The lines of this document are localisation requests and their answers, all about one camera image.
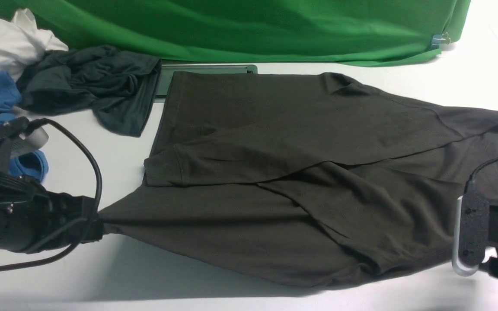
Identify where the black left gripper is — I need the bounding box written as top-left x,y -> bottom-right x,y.
6,181 -> 104,254

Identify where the dark gray long-sleeved shirt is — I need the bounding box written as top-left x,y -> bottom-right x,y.
99,72 -> 498,287

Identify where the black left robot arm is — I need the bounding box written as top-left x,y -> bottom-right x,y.
0,172 -> 102,254

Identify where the blue shirt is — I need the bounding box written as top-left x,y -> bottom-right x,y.
0,71 -> 49,182

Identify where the dark teal crumpled shirt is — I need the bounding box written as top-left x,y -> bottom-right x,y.
16,45 -> 161,137

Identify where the white cloth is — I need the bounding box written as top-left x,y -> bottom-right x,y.
0,9 -> 68,81

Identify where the blue binder clip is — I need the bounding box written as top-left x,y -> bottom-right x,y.
431,33 -> 451,49

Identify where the green backdrop cloth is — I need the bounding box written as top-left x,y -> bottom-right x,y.
0,0 -> 471,67

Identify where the black right camera cable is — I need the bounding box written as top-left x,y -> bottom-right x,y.
466,155 -> 498,195

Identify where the black camera cable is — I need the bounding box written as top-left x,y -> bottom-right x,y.
0,118 -> 103,276
466,155 -> 498,195

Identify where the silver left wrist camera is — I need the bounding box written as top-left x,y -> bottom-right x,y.
0,117 -> 49,173

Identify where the black left camera cable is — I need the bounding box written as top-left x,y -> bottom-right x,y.
0,118 -> 103,276

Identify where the table cable grommet plate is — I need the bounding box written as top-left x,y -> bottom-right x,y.
155,64 -> 258,100

